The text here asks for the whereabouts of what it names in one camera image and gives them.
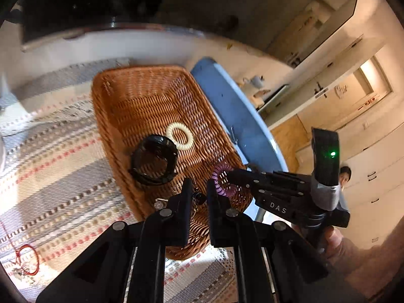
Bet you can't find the purple spiral bracelet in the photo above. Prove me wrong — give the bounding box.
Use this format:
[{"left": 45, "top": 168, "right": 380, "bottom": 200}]
[{"left": 211, "top": 163, "right": 238, "bottom": 197}]

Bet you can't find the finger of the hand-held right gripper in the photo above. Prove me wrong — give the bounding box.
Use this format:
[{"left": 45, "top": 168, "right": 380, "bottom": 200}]
[{"left": 227, "top": 169, "right": 257, "bottom": 191}]

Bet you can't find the red string bracelet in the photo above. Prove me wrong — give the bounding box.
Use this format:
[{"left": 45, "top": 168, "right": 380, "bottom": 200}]
[{"left": 15, "top": 244, "right": 41, "bottom": 276}]

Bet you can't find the person's right forearm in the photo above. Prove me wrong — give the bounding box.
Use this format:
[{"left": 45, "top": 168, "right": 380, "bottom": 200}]
[{"left": 335, "top": 224, "right": 404, "bottom": 295}]

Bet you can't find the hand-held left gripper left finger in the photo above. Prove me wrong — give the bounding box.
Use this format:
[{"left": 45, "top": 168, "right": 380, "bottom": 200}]
[{"left": 36, "top": 178, "right": 193, "bottom": 303}]

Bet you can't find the dark screen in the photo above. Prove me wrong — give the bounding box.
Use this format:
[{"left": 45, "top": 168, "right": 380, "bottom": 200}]
[{"left": 18, "top": 0, "right": 179, "bottom": 45}]

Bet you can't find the grey teapot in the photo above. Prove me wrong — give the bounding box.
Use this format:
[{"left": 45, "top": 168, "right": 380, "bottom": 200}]
[{"left": 243, "top": 75, "right": 266, "bottom": 89}]

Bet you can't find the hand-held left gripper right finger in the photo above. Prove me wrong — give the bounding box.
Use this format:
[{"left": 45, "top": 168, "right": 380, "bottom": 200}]
[{"left": 206, "top": 179, "right": 367, "bottom": 303}]

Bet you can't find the striped woven mat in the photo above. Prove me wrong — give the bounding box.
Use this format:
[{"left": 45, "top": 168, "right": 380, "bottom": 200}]
[{"left": 0, "top": 58, "right": 241, "bottom": 303}]

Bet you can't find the white drawer cabinet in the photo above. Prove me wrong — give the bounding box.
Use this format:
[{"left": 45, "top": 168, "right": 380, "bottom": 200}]
[{"left": 295, "top": 122, "right": 404, "bottom": 250}]

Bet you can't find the black bangle bracelet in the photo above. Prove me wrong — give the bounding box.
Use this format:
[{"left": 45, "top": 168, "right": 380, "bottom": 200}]
[{"left": 128, "top": 135, "right": 179, "bottom": 186}]

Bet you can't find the cream spiral bracelet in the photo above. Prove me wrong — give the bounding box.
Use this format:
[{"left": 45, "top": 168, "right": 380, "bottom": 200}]
[{"left": 165, "top": 122, "right": 194, "bottom": 151}]

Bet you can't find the black bead earring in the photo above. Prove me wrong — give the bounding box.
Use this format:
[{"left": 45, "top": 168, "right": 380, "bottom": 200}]
[{"left": 192, "top": 190, "right": 206, "bottom": 213}]

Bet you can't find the brown wicker basket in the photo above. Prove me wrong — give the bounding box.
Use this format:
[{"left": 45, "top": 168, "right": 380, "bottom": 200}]
[{"left": 91, "top": 65, "right": 253, "bottom": 261}]

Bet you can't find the person's right hand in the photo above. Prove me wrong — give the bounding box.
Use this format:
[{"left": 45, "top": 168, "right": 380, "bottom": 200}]
[{"left": 324, "top": 227, "right": 344, "bottom": 260}]

